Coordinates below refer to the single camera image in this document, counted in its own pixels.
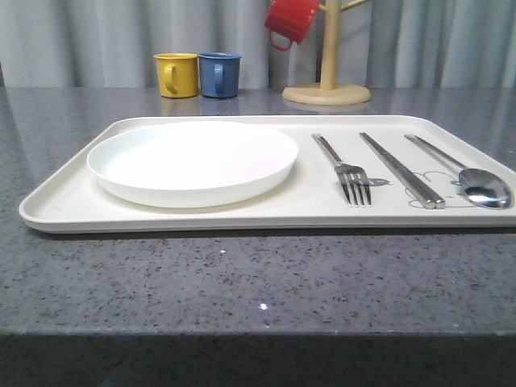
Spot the white round plate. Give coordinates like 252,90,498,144
87,121,298,208

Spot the silver metal fork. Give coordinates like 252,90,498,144
311,133,372,207

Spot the silver chopstick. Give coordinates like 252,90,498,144
361,131,447,210
359,132,438,210

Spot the silver metal spoon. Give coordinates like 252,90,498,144
404,135,514,210

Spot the cream rabbit serving tray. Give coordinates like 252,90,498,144
19,115,515,234

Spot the wooden mug tree stand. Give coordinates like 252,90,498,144
282,1,371,106

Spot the blue mug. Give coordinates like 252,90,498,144
198,52,242,98

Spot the yellow mug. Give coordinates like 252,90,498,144
154,52,199,98

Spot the red hanging mug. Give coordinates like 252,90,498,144
264,0,319,52

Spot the grey curtain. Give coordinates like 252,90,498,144
1,1,515,89

